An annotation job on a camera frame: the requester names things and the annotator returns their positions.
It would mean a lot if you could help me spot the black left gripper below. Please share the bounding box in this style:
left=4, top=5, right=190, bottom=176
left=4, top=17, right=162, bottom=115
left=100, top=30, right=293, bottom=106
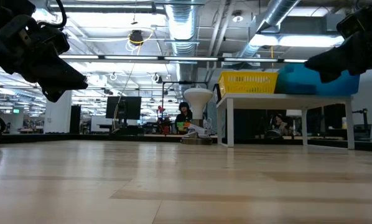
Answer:
left=0, top=15, right=89, bottom=103

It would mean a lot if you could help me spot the teal plastic bin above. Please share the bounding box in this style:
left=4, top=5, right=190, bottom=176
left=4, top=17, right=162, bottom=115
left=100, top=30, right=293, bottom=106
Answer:
left=274, top=63, right=361, bottom=96

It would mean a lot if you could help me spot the yellow plastic basket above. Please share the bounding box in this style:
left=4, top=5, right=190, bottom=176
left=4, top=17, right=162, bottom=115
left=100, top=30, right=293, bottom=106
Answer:
left=217, top=71, right=279, bottom=95

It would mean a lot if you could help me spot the white building column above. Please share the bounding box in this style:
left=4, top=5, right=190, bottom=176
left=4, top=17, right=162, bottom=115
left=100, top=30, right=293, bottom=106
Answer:
left=44, top=90, right=73, bottom=134

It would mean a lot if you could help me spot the white perforated metal shelf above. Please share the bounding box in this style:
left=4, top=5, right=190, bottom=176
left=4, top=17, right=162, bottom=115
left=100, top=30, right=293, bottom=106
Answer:
left=216, top=92, right=355, bottom=150

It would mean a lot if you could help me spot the black background monitor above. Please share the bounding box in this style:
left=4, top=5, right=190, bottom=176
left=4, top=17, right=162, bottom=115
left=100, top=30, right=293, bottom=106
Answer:
left=105, top=96, right=142, bottom=121

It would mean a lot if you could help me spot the person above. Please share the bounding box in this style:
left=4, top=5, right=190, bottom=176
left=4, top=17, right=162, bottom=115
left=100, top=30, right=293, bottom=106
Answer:
left=174, top=101, right=193, bottom=135
left=265, top=113, right=294, bottom=139

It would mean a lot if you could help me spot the black ceiling device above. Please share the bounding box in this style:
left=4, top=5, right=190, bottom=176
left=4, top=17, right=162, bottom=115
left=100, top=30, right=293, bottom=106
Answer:
left=129, top=29, right=144, bottom=47

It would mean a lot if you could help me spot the long ceiling light strip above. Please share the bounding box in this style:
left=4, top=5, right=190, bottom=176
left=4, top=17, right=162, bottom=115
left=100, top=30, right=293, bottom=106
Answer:
left=60, top=53, right=308, bottom=65

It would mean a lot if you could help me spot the white bulb table lamp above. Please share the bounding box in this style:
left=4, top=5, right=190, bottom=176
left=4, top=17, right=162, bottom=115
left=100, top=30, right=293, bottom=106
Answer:
left=183, top=88, right=214, bottom=146

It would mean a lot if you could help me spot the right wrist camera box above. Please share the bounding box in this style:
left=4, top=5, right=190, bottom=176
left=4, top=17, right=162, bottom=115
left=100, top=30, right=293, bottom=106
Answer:
left=337, top=7, right=372, bottom=40

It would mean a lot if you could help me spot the yellow hanging cord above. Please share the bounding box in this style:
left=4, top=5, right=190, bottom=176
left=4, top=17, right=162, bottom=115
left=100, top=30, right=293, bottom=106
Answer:
left=269, top=45, right=276, bottom=73

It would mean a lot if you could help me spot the slanted silver ceiling duct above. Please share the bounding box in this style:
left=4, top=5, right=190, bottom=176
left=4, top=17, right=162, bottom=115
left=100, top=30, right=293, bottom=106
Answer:
left=240, top=0, right=300, bottom=58

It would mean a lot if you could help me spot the black aluminium table frame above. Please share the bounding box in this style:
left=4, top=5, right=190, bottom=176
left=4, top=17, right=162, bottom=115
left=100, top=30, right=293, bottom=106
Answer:
left=0, top=133, right=372, bottom=152

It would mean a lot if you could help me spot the tall black background rig frame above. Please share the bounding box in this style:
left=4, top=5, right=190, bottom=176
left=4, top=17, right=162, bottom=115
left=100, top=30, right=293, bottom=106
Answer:
left=161, top=80, right=209, bottom=125

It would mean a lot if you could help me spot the wide silver ceiling duct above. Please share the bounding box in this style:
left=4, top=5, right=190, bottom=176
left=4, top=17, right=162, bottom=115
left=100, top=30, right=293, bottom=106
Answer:
left=164, top=0, right=200, bottom=82

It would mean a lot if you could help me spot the white lamp cable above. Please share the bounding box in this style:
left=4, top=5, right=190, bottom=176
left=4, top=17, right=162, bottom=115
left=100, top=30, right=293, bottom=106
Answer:
left=182, top=117, right=213, bottom=139

